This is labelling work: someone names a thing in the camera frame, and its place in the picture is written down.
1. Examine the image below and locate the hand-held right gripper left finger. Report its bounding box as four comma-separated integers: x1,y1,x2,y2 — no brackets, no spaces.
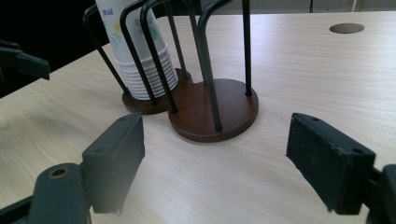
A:
81,112,146,216

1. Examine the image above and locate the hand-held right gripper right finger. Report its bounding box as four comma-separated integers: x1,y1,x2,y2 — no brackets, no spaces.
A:
286,112,376,216

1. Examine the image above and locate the white cup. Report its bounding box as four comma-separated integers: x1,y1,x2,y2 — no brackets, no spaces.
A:
115,41,180,101

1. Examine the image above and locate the brown cup holder rack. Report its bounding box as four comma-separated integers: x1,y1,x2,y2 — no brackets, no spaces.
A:
82,0,260,144

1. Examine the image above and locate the floral print paper cup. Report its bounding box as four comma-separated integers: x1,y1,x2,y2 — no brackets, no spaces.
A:
94,0,170,66

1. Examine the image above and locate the round cable hole cover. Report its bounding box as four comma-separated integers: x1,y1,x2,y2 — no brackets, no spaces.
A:
329,22,365,35

